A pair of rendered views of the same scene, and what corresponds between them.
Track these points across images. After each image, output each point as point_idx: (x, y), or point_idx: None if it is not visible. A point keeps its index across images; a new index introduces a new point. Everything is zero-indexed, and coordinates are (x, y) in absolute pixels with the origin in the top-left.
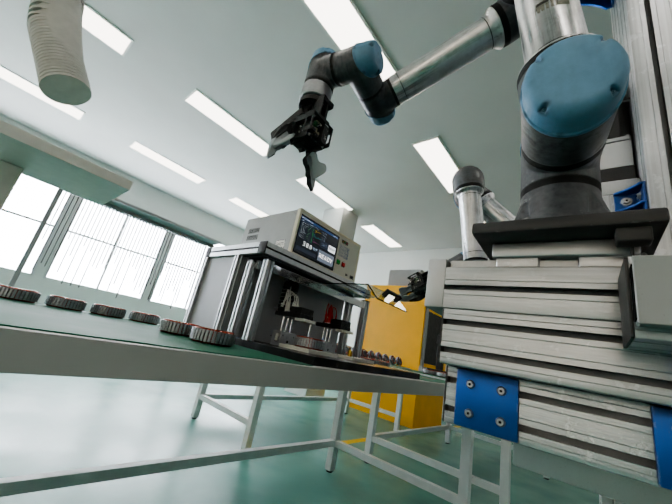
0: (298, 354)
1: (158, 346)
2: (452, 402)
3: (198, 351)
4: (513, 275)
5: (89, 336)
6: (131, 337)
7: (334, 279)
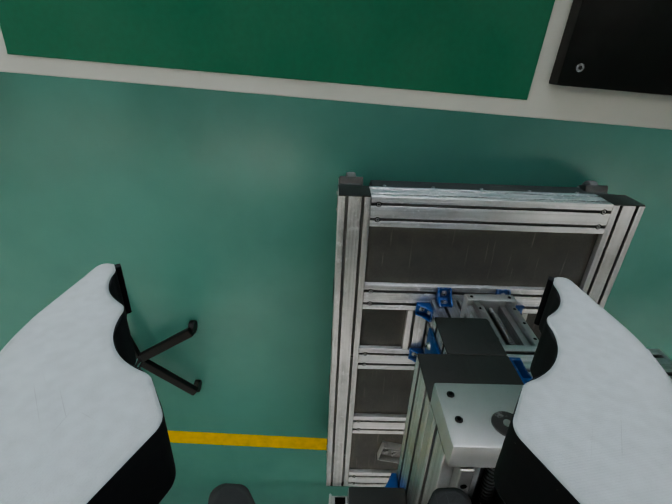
0: (573, 24)
1: (211, 76)
2: (436, 336)
3: (272, 78)
4: (427, 499)
5: (129, 64)
6: (189, 1)
7: None
